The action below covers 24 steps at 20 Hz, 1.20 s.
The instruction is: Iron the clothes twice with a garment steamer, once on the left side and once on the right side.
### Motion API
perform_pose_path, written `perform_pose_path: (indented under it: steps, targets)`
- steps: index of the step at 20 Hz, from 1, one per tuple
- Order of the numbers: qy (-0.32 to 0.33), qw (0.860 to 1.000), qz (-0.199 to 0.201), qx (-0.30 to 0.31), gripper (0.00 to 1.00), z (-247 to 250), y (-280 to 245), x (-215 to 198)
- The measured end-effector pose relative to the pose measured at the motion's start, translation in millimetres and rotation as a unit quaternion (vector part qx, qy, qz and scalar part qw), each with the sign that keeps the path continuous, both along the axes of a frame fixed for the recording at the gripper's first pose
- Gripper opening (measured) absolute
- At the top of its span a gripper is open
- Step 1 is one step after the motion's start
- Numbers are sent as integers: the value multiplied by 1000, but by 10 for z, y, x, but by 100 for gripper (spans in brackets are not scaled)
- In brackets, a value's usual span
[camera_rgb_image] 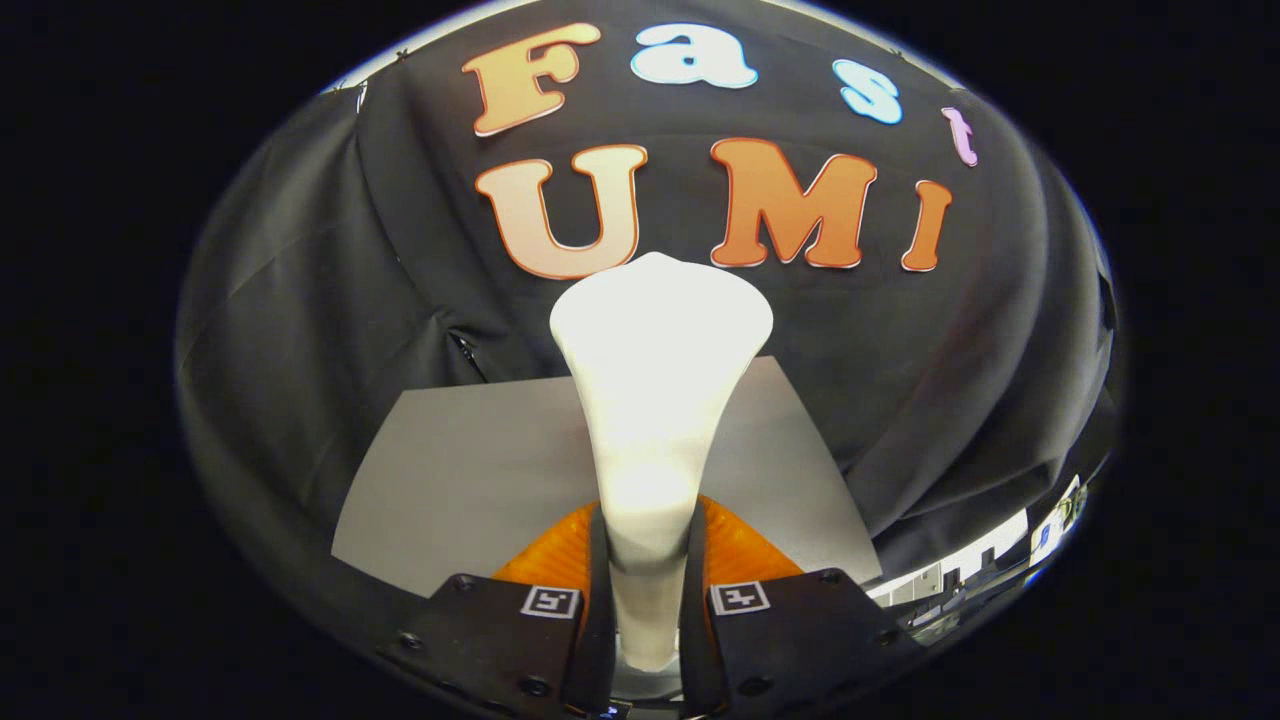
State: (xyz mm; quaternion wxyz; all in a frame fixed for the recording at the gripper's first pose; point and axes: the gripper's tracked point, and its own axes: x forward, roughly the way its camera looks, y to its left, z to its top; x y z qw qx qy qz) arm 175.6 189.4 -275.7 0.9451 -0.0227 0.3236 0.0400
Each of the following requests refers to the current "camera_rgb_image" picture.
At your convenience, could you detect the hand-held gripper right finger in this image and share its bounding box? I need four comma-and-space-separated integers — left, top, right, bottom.
680, 497, 926, 716

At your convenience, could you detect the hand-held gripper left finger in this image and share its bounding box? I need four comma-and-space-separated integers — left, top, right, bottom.
375, 500, 620, 716

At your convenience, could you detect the white garment steamer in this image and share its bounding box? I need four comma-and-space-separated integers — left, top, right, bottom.
549, 252, 776, 673

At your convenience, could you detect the grey drawer cabinet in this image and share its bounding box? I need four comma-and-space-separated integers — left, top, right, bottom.
332, 357, 883, 598

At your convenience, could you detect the cluttered white desk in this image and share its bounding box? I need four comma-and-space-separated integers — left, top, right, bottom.
868, 475, 1093, 623

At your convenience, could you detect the black backdrop cloth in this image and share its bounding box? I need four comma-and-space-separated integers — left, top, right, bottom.
175, 0, 1121, 641

